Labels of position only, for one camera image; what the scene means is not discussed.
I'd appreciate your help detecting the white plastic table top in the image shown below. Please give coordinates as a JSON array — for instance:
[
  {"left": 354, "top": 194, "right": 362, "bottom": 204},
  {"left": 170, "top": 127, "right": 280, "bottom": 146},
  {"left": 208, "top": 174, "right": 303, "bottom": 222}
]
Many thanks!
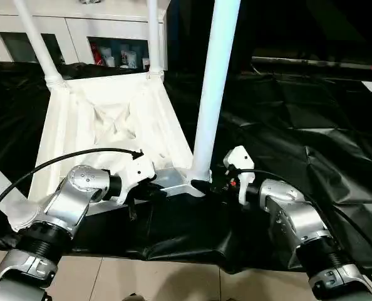
[{"left": 6, "top": 70, "right": 214, "bottom": 235}]

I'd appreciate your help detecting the black work mat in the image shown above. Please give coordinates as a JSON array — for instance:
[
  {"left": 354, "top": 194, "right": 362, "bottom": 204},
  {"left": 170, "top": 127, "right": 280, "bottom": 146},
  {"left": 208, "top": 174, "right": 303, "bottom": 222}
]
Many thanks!
[{"left": 0, "top": 59, "right": 372, "bottom": 276}]

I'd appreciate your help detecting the black case with gold label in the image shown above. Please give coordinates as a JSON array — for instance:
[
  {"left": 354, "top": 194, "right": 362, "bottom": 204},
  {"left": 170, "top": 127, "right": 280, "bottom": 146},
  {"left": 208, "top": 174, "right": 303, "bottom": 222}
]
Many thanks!
[{"left": 166, "top": 0, "right": 256, "bottom": 80}]

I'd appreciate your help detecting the dark metal rod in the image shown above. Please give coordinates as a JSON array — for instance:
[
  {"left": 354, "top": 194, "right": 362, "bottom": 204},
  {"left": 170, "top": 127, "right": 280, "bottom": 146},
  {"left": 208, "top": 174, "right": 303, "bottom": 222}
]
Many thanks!
[{"left": 251, "top": 55, "right": 372, "bottom": 72}]

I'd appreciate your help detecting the white glass-door cabinet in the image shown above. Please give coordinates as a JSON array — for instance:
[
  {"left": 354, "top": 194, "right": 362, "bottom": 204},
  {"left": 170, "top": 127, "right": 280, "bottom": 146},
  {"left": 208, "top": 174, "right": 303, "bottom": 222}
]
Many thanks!
[{"left": 0, "top": 0, "right": 168, "bottom": 72}]

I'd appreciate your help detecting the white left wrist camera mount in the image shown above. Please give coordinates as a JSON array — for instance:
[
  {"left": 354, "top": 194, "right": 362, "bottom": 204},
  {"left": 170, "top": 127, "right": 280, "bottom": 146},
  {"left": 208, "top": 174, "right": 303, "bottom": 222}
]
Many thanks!
[{"left": 115, "top": 154, "right": 158, "bottom": 208}]

